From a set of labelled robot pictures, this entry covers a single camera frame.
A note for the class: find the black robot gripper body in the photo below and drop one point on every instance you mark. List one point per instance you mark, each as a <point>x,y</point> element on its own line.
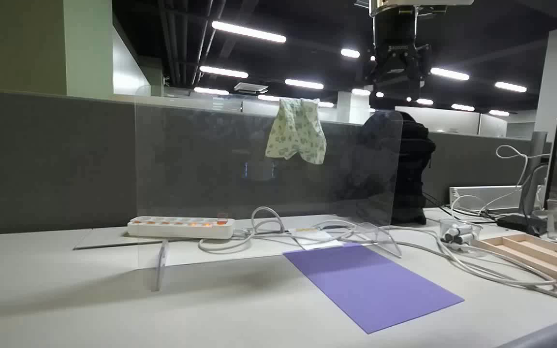
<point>397,51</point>

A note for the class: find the white patterned towel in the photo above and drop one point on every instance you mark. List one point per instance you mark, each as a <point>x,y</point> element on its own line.
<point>296,132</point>

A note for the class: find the clear glass screen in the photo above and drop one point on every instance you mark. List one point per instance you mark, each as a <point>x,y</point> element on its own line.
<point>213,165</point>

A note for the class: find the white box device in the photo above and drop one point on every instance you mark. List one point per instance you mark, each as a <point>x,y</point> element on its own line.
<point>476,198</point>

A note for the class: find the purple paper sheet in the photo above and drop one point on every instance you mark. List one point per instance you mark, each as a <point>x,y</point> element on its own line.
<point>370,288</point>

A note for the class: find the wooden tray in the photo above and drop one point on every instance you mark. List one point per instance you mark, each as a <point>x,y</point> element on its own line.
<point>528,250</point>

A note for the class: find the white power strip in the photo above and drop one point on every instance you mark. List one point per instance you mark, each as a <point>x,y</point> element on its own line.
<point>180,227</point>

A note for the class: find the grey cubicle partition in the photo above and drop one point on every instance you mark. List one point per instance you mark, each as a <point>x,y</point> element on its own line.
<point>64,163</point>

